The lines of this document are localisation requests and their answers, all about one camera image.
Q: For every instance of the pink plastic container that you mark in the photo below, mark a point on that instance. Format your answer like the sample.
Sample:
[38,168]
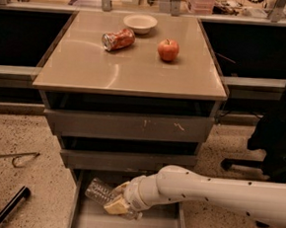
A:
[200,7]

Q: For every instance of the crushed orange soda can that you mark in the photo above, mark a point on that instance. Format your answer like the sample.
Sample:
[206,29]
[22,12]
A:
[119,40]

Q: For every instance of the open bottom grey drawer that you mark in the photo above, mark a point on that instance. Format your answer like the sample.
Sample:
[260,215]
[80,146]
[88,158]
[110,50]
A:
[86,213]

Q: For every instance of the black chair leg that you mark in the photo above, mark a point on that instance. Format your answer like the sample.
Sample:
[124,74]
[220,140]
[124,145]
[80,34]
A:
[24,192]

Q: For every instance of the top grey drawer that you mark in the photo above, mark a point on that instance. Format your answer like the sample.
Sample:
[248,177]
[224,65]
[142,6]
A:
[129,126]

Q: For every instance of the clear plastic water bottle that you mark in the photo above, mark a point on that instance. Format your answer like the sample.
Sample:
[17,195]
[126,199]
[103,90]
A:
[101,193]

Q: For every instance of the metal hook rod on floor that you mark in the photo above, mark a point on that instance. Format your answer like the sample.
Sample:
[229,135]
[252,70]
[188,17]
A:
[15,156]

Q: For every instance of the black office chair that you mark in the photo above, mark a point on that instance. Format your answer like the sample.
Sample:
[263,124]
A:
[270,136]

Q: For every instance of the middle grey drawer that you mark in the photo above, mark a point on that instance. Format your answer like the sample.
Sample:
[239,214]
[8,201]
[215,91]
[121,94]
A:
[122,161]

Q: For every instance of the white paper bowl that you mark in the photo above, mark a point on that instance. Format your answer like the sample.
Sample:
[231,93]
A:
[140,24]

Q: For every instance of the grey drawer cabinet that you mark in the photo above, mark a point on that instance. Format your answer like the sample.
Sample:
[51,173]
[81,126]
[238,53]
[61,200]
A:
[81,76]

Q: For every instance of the red apple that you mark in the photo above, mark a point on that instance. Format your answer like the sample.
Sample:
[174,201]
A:
[168,49]

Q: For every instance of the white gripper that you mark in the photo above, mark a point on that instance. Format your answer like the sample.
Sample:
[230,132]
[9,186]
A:
[134,193]

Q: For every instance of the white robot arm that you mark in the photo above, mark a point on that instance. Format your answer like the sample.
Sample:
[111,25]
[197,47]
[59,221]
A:
[262,201]

